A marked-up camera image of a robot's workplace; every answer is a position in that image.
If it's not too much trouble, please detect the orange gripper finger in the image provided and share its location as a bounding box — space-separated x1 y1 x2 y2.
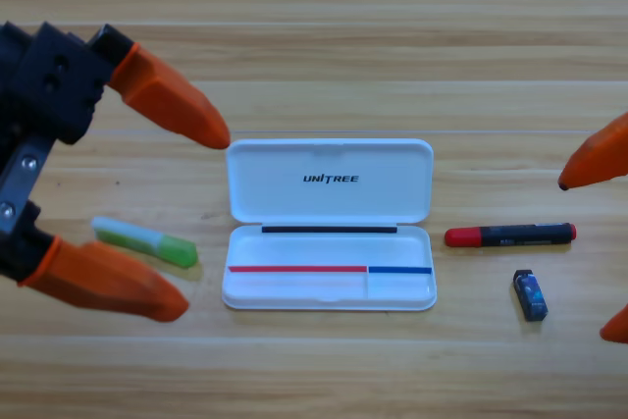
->
19 236 190 324
599 303 628 344

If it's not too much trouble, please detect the black-tipped orange gripper finger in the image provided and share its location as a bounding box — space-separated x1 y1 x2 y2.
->
557 112 628 192

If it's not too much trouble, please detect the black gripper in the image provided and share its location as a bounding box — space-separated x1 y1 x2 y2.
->
0 21 232 288

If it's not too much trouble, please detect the green glue stick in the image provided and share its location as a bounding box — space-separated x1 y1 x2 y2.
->
91 216 199 269

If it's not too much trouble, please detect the black sleeved eraser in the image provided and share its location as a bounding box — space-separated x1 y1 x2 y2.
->
512 269 549 323

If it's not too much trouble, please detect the red and black marker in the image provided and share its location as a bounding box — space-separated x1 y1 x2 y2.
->
444 222 578 249

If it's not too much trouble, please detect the white Unitree pencil case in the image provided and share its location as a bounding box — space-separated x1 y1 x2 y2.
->
221 137 438 312

